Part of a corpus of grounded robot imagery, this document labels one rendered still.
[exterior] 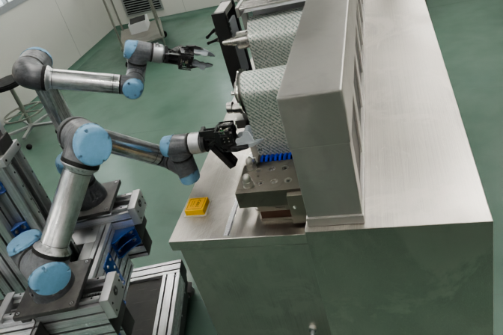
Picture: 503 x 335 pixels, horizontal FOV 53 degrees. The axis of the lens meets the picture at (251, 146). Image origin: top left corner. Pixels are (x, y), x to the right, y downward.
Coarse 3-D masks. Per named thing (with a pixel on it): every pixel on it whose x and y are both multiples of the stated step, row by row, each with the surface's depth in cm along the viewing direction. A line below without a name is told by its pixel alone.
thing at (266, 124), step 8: (248, 112) 161; (256, 112) 161; (264, 112) 160; (272, 112) 160; (256, 120) 162; (264, 120) 162; (272, 120) 161; (280, 120) 161; (256, 128) 164; (264, 128) 163; (272, 128) 163; (280, 128) 162; (256, 136) 166; (264, 136) 165; (272, 136) 165; (280, 136) 164; (264, 144) 167; (272, 144) 166; (280, 144) 166; (264, 152) 169; (272, 152) 168; (280, 152) 168; (288, 152) 167
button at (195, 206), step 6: (192, 198) 178; (198, 198) 177; (204, 198) 176; (192, 204) 175; (198, 204) 174; (204, 204) 173; (186, 210) 173; (192, 210) 172; (198, 210) 171; (204, 210) 172
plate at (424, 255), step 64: (384, 0) 147; (384, 64) 111; (384, 128) 90; (448, 128) 85; (384, 192) 75; (448, 192) 72; (320, 256) 74; (384, 256) 72; (448, 256) 70; (384, 320) 80; (448, 320) 77
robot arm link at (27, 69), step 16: (16, 64) 185; (32, 64) 184; (16, 80) 185; (32, 80) 183; (48, 80) 184; (64, 80) 185; (80, 80) 186; (96, 80) 187; (112, 80) 188; (128, 80) 188; (128, 96) 190
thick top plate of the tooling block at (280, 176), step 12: (264, 168) 163; (276, 168) 161; (288, 168) 160; (240, 180) 161; (264, 180) 157; (276, 180) 156; (288, 180) 155; (240, 192) 155; (252, 192) 154; (264, 192) 153; (276, 192) 152; (240, 204) 157; (252, 204) 157; (264, 204) 156; (276, 204) 155
